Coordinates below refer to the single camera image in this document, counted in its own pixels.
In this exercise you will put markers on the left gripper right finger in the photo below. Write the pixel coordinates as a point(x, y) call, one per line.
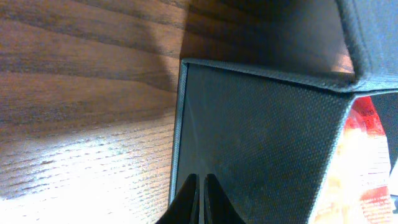
point(217, 206)

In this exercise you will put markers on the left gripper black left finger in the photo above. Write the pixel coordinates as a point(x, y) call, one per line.
point(185, 207)

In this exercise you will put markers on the dark green gift box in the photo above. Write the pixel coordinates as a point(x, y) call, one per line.
point(265, 118)

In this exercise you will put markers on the red snack bag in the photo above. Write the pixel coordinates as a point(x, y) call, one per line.
point(356, 189)

